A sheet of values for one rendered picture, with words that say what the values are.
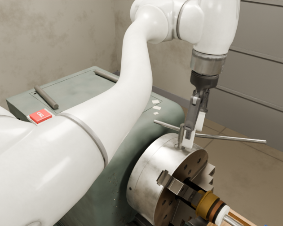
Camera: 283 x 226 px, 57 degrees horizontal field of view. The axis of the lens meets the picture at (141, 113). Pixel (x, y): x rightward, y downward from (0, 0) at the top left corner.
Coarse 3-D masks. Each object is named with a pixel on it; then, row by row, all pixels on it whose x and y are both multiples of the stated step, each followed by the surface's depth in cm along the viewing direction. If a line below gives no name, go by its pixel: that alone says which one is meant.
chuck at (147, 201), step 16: (176, 144) 87; (160, 160) 82; (176, 160) 81; (192, 160) 86; (144, 176) 82; (176, 176) 82; (144, 192) 82; (160, 192) 78; (144, 208) 83; (160, 208) 82; (160, 224) 88
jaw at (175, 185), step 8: (160, 176) 80; (168, 176) 79; (160, 184) 79; (168, 184) 80; (176, 184) 79; (184, 184) 78; (176, 192) 78; (184, 192) 81; (192, 192) 80; (192, 200) 82
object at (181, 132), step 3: (183, 123) 82; (180, 126) 81; (180, 129) 82; (180, 132) 82; (183, 132) 81; (180, 135) 82; (183, 135) 82; (180, 138) 83; (180, 141) 83; (180, 144) 84; (177, 147) 85; (180, 147) 85
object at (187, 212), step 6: (180, 198) 90; (180, 204) 90; (186, 204) 88; (174, 210) 92; (180, 210) 90; (186, 210) 88; (192, 210) 87; (174, 216) 92; (180, 216) 90; (186, 216) 89; (192, 216) 87; (198, 216) 88; (174, 222) 92; (180, 222) 91
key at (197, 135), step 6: (156, 120) 85; (168, 126) 83; (174, 126) 83; (210, 138) 78; (216, 138) 77; (222, 138) 76; (228, 138) 76; (234, 138) 75; (240, 138) 74; (246, 138) 74
